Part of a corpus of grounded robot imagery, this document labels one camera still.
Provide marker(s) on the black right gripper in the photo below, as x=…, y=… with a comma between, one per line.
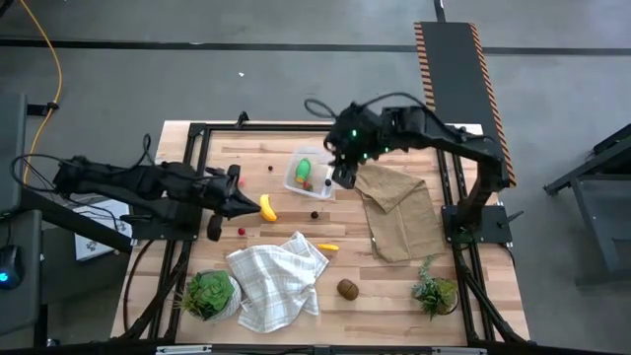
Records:
x=355, y=143

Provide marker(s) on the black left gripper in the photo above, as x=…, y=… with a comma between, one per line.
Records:
x=219, y=197

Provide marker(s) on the yellow toy banana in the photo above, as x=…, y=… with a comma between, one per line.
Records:
x=268, y=209

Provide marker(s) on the green toy cucumber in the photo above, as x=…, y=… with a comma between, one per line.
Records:
x=302, y=170

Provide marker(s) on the clear plastic tupperware container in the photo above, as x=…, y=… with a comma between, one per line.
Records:
x=296, y=158

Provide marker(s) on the red toy strawberry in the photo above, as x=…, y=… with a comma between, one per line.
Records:
x=308, y=186

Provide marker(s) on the white checked dish towel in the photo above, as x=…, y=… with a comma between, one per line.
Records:
x=276, y=281

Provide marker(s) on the small yellow toy pepper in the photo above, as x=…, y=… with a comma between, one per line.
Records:
x=328, y=247

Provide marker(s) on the brown toy kiwi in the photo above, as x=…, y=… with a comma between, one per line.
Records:
x=347, y=289

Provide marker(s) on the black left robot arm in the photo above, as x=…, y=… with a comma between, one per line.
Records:
x=143, y=182

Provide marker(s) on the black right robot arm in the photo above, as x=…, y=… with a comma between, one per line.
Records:
x=473, y=148

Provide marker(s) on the brown burlap cloth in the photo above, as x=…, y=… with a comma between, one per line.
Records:
x=399, y=217

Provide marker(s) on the green succulent in white pot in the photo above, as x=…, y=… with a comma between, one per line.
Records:
x=209, y=295

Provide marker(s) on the black mat with striped edges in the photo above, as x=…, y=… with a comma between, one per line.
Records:
x=453, y=74

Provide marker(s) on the white printed booklet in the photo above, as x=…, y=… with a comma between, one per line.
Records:
x=91, y=246

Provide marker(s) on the small grey-green potted plant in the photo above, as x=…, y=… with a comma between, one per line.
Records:
x=434, y=293

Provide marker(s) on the black diagonal support beam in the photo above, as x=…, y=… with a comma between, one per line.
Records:
x=64, y=222

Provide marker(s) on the black crossbar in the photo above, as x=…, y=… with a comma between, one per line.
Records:
x=74, y=351

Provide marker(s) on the grey desk pad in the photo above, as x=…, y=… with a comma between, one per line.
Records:
x=32, y=305

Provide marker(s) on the grey panel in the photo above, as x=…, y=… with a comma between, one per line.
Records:
x=11, y=148

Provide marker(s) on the black computer mouse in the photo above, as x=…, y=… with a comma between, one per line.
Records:
x=10, y=266

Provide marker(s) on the dark grey metal cart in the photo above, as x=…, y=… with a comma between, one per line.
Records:
x=613, y=148

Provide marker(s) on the black aluminium table frame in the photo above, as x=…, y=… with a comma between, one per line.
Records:
x=271, y=127

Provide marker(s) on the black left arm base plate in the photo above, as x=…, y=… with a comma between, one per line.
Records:
x=162, y=233

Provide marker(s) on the black frame clamp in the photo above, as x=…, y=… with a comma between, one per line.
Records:
x=241, y=118

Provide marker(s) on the silver bracket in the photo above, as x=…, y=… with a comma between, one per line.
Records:
x=182, y=350
x=458, y=351

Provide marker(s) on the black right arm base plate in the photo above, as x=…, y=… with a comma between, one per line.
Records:
x=493, y=222

